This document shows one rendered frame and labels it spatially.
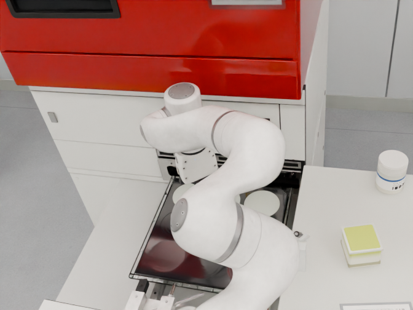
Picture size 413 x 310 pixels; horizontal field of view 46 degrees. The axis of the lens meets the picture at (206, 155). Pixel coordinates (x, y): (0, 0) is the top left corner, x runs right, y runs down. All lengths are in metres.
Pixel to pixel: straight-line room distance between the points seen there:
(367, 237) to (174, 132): 0.49
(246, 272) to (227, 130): 0.25
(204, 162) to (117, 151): 0.42
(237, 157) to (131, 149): 0.81
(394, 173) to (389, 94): 1.82
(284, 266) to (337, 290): 0.39
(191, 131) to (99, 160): 0.69
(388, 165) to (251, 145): 0.56
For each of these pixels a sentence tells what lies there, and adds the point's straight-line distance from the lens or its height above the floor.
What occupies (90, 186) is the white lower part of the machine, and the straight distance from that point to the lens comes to 1.79.
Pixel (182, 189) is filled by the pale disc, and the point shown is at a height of 0.90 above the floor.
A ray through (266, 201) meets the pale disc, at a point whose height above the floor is 0.90.
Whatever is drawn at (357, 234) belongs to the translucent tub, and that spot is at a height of 1.03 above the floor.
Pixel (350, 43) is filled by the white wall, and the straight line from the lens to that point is 2.90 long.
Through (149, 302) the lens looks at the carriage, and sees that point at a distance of 1.29.
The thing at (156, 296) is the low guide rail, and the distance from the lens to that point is 1.33.
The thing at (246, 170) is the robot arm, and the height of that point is 1.42.
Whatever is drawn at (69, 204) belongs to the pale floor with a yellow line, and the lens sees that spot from 2.87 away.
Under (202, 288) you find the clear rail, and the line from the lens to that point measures 1.26.
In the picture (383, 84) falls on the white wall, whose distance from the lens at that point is 3.05.
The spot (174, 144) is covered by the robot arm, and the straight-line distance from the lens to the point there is 1.04.
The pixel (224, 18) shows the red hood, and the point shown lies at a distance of 1.12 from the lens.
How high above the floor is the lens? 1.96
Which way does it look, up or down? 43 degrees down
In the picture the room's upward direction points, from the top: 11 degrees counter-clockwise
